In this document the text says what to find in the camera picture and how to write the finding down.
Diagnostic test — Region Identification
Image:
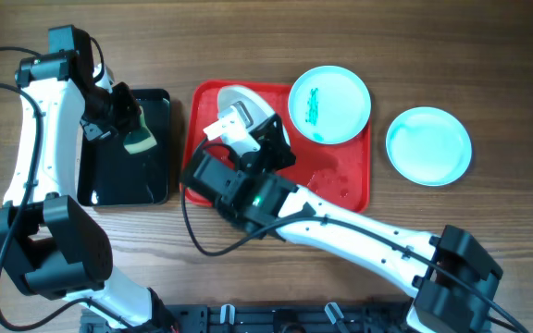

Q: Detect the green yellow sponge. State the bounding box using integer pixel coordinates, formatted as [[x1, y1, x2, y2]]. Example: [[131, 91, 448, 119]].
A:
[[123, 107, 157, 154]]

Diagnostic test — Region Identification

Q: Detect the white plate green smear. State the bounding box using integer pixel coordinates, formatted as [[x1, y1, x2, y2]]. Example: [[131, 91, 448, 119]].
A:
[[204, 85, 275, 156]]

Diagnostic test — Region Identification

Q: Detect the light blue plate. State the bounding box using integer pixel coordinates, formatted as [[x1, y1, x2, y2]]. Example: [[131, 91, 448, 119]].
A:
[[385, 106, 473, 187]]

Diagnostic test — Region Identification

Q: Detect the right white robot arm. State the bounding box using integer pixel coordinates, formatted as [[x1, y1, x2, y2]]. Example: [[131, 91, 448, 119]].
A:
[[181, 116, 502, 332]]

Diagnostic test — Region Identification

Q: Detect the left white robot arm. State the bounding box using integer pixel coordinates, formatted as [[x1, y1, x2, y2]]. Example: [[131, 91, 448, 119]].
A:
[[0, 25, 179, 332]]

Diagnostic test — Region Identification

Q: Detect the black plastic tray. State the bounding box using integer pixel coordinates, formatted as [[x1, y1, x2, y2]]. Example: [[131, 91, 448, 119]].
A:
[[77, 89, 170, 207]]

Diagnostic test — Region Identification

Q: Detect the red plastic tray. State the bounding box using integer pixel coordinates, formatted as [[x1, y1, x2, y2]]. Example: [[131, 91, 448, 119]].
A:
[[182, 80, 371, 213]]

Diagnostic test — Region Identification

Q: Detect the blue plate green smear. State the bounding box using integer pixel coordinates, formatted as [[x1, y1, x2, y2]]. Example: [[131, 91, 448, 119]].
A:
[[288, 66, 372, 145]]

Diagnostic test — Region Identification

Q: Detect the left black cable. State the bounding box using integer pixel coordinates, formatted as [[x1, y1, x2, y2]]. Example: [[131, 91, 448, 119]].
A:
[[0, 45, 133, 332]]

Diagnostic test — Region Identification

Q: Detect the black cable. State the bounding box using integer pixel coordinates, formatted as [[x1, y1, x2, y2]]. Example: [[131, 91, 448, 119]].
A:
[[180, 138, 531, 333], [0, 45, 133, 332]]

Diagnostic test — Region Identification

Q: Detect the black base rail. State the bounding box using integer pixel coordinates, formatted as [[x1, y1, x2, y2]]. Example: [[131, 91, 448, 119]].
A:
[[79, 301, 415, 333]]

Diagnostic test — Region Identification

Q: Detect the right black cable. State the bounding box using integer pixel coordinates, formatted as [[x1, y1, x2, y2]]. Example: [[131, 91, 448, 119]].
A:
[[180, 138, 531, 333]]

